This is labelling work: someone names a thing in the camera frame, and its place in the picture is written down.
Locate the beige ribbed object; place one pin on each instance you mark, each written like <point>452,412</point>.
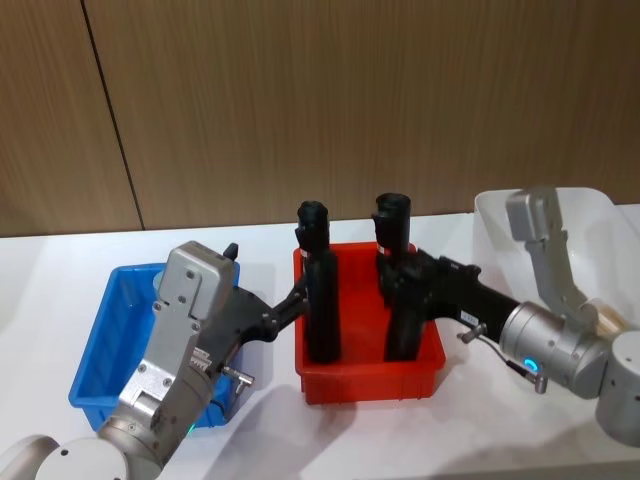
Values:
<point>611,320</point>

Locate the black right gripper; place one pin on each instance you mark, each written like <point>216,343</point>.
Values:
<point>465,300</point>

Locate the black cylindrical tool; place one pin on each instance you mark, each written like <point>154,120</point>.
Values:
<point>395,225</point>
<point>322,300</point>

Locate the white plastic bin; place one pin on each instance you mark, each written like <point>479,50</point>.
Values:
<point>595,240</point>

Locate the blue plastic bin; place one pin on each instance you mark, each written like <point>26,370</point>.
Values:
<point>110,340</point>

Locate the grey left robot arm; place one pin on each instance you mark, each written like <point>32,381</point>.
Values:
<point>165,360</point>

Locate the red plastic bin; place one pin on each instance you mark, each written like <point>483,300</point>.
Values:
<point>365,380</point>

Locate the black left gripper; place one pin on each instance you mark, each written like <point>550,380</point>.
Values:
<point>242,320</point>

